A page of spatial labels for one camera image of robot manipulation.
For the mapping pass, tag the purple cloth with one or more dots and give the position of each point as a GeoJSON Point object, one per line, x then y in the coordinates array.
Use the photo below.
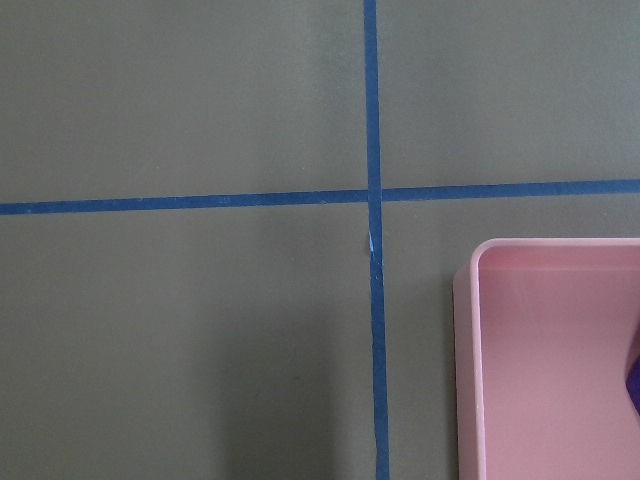
{"type": "Point", "coordinates": [632, 372]}

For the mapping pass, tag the pink plastic bin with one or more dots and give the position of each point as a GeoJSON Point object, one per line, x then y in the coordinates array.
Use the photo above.
{"type": "Point", "coordinates": [546, 331]}

